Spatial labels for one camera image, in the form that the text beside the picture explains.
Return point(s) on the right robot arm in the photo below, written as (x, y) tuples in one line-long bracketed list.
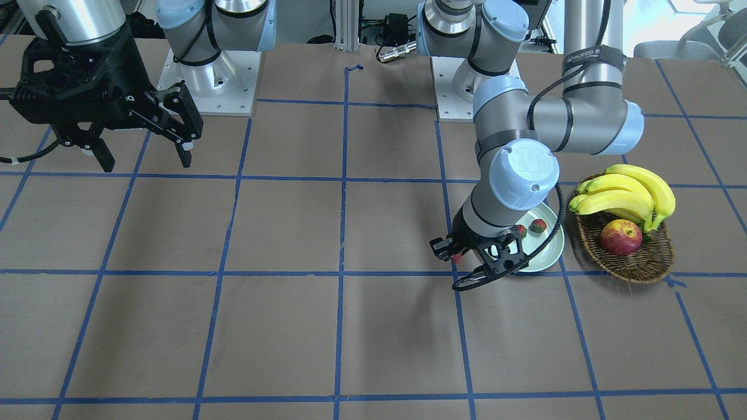
[(198, 32)]

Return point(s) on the yellow banana bunch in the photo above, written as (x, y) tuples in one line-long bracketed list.
[(630, 192)]

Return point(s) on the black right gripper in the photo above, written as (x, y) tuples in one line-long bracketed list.
[(119, 70)]

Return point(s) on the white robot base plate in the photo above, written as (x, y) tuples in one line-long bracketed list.
[(225, 87)]

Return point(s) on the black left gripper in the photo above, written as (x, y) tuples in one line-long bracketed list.
[(468, 237)]

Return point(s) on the red apple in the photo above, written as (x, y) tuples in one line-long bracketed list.
[(620, 237)]

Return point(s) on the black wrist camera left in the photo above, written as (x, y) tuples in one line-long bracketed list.
[(501, 256)]

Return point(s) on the aluminium frame post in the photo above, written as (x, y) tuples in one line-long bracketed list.
[(346, 17)]

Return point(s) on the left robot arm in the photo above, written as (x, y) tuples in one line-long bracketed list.
[(518, 134)]

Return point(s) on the brown wicker basket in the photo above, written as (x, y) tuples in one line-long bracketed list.
[(616, 218)]

